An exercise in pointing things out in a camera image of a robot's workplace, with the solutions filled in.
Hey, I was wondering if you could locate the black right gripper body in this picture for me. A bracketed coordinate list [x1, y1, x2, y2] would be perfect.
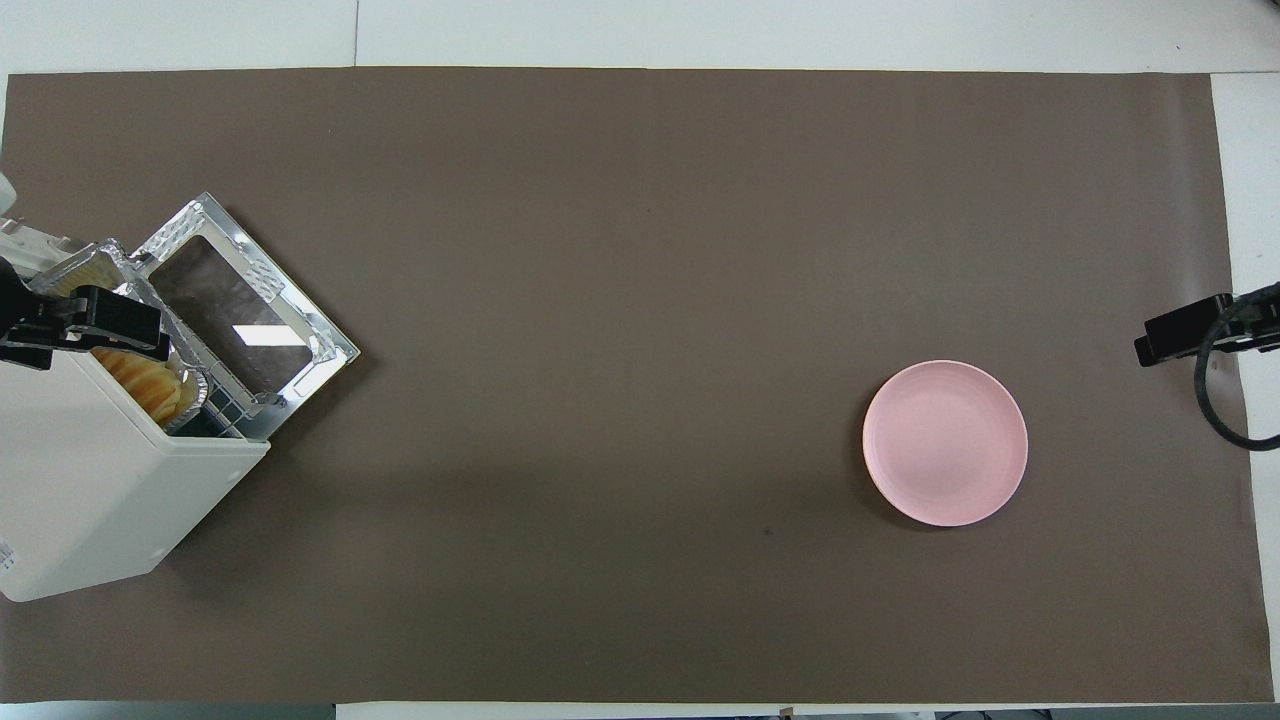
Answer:
[1134, 285, 1280, 368]

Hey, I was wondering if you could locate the sliced yellow bread loaf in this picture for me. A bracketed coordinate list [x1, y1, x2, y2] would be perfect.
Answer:
[58, 252, 198, 427]

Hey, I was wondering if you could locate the brown table mat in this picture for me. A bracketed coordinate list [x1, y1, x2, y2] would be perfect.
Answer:
[0, 66, 1275, 705]

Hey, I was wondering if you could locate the white toaster oven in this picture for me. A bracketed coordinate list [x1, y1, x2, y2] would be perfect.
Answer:
[0, 340, 272, 604]

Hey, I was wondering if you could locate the pink round plate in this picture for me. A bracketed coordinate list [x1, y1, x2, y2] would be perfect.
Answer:
[862, 360, 1030, 528]

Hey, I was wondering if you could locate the oven wire rack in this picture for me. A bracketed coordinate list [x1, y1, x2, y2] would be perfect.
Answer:
[178, 385, 263, 442]

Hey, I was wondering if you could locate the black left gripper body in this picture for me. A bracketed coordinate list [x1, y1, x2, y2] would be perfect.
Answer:
[0, 260, 172, 372]

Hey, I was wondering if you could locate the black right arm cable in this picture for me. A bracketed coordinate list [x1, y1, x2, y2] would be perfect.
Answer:
[1194, 298, 1280, 452]

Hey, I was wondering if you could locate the aluminium foil tray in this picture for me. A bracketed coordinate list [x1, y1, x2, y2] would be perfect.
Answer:
[27, 237, 210, 435]

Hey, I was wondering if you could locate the glass oven door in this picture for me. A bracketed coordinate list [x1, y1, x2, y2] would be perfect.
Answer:
[130, 191, 362, 442]

